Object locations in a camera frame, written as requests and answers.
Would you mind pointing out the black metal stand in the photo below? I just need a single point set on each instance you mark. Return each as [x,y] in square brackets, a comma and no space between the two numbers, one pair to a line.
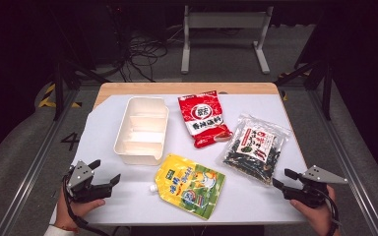
[326,91]
[58,88]

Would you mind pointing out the person's left hand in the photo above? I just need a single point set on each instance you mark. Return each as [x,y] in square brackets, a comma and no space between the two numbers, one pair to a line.
[69,209]

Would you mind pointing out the clear dried seaweed packet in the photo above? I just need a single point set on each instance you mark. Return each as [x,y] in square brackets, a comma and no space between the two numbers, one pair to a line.
[256,149]

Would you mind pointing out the person's right hand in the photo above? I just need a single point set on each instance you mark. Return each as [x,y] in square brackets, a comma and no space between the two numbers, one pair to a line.
[315,216]

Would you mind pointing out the yellow and black floor tape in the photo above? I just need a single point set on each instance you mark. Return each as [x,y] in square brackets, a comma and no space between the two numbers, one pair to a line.
[47,98]

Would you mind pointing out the yellow spouted seasoning pouch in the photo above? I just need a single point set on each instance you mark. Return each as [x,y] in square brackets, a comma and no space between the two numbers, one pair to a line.
[190,187]

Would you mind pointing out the aluminium floor rail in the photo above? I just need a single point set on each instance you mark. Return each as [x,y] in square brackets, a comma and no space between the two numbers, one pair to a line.
[347,157]
[36,157]

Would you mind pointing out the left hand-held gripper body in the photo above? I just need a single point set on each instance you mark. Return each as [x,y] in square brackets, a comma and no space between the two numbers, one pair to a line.
[80,177]

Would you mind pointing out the white plastic divided container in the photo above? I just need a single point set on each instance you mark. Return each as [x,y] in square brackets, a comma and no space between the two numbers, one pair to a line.
[124,154]

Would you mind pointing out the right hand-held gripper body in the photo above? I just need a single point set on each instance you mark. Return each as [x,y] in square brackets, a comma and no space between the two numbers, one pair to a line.
[318,177]

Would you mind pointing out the white metal stand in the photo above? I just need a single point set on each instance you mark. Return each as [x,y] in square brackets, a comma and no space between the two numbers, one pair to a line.
[224,20]

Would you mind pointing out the red seasoning packet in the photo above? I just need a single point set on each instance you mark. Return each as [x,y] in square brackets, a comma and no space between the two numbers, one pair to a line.
[203,114]

